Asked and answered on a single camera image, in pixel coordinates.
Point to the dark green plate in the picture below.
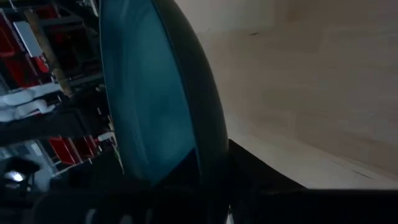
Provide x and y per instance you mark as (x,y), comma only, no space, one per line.
(149,93)

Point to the red storage rack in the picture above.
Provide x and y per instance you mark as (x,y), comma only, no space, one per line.
(18,68)

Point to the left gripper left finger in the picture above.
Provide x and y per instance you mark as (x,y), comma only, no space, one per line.
(161,205)

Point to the black metal rig frame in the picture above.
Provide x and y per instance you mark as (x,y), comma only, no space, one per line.
(46,124)

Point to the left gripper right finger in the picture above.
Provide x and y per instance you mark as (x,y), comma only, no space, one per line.
(255,193)

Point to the wooden post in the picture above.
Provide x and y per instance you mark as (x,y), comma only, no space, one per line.
(49,53)

